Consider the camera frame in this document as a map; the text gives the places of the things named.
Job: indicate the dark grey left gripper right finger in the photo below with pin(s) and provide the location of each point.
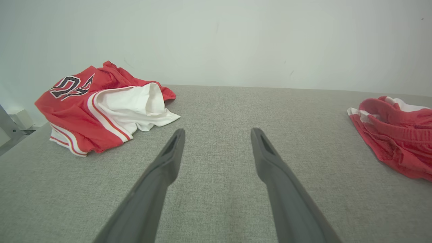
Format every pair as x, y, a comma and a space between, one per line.
290, 202

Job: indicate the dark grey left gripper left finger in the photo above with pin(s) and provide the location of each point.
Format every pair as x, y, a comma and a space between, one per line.
150, 199

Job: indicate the red basketball jersey with numbers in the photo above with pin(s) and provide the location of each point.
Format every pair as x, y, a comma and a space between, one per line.
74, 114

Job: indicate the red shorts with white stripes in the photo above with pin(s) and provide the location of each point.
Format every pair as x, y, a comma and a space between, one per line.
398, 141

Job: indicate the white wall box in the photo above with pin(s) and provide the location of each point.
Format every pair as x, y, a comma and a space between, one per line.
24, 118

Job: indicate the grey metal frame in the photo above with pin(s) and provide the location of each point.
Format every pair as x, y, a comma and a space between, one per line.
6, 126

